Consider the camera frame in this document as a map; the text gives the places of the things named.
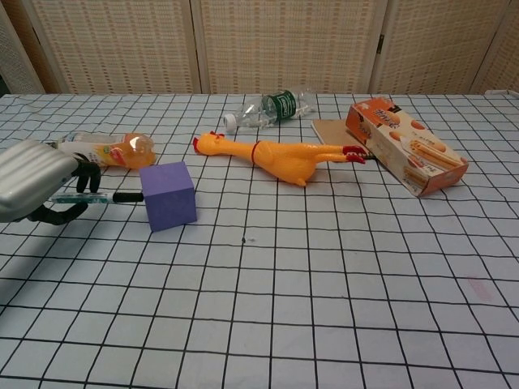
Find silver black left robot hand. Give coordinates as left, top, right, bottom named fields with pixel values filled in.
left=0, top=140, right=103, bottom=227

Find purple foam cube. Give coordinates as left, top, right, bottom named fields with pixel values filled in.
left=138, top=160, right=199, bottom=233

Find black grid white tablecloth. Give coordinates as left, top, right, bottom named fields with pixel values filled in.
left=0, top=92, right=519, bottom=389

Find orange juice plastic bottle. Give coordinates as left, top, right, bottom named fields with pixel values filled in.
left=45, top=131, right=157, bottom=171

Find woven folding screen panel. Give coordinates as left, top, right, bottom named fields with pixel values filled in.
left=470, top=0, right=519, bottom=94
left=0, top=0, right=46, bottom=95
left=193, top=0, right=387, bottom=95
left=24, top=0, right=203, bottom=95
left=369, top=0, right=504, bottom=95

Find yellow rubber chicken toy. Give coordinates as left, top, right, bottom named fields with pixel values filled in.
left=192, top=130, right=368, bottom=189

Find clear green label water bottle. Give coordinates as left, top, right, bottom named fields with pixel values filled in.
left=223, top=85, right=318, bottom=135

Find orange biscuit stick box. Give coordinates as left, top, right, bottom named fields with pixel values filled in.
left=345, top=96, right=470, bottom=199

